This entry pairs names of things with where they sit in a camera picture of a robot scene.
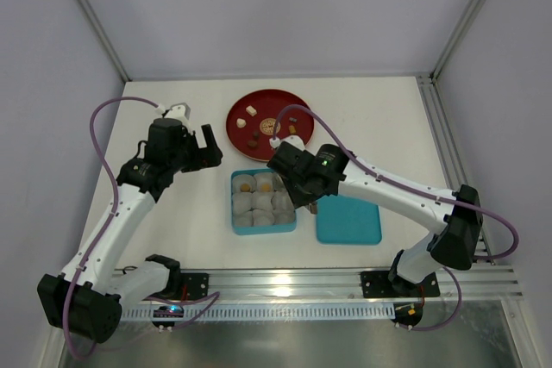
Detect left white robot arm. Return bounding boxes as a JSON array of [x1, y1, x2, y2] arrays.
[[37, 118, 223, 344]]

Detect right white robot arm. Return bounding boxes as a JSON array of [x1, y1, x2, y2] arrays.
[[267, 142, 483, 296]]

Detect white chocolate cube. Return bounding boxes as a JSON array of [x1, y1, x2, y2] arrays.
[[246, 105, 257, 116]]

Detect red round tray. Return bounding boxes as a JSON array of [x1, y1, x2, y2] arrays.
[[225, 89, 314, 162]]

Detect teal box lid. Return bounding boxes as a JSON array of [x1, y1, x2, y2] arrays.
[[316, 196, 382, 246]]

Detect teal box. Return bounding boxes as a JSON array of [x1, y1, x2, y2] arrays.
[[230, 168, 297, 236]]

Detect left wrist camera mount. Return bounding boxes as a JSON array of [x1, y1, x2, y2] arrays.
[[155, 103, 191, 124]]

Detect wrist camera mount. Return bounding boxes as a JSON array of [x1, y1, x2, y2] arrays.
[[269, 134, 305, 151], [155, 103, 191, 124]]

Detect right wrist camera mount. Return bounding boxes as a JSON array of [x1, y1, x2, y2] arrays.
[[269, 134, 305, 151]]

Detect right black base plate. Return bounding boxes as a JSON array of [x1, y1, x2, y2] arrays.
[[360, 270, 441, 299]]

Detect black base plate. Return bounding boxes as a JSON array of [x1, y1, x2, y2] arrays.
[[360, 270, 441, 299], [179, 272, 210, 302]]

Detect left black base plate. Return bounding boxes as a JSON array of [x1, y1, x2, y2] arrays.
[[179, 272, 210, 302]]

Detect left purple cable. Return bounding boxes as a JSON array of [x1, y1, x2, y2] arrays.
[[64, 97, 221, 361]]

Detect purple cable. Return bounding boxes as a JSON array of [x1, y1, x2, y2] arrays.
[[271, 103, 521, 333], [64, 97, 221, 361]]

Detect perforated cable duct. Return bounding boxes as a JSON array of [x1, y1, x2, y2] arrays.
[[122, 301, 395, 323]]

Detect aluminium rail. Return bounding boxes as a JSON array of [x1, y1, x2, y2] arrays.
[[189, 263, 523, 300]]

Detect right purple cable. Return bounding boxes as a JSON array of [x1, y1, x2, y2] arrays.
[[271, 103, 521, 333]]

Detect left aluminium frame post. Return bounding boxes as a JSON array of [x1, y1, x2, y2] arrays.
[[75, 0, 131, 84]]

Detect aluminium frame post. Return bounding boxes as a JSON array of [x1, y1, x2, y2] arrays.
[[75, 0, 131, 84], [430, 0, 486, 81]]

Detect right aluminium frame post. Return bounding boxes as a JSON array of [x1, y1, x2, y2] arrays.
[[430, 0, 486, 81]]

